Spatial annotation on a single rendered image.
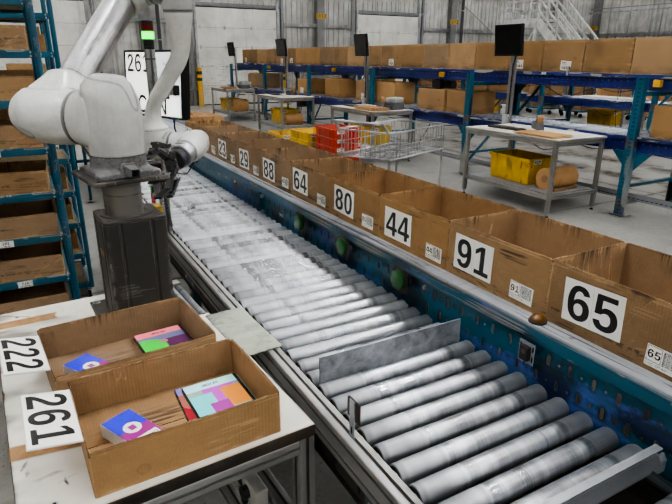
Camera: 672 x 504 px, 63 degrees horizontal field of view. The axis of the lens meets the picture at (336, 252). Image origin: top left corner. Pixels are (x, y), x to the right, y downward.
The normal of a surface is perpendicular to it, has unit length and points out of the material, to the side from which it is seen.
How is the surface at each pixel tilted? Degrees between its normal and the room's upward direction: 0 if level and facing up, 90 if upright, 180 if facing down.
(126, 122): 90
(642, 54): 86
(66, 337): 89
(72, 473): 0
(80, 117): 88
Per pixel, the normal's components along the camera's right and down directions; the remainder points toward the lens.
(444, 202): -0.87, 0.16
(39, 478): 0.00, -0.94
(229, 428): 0.53, 0.30
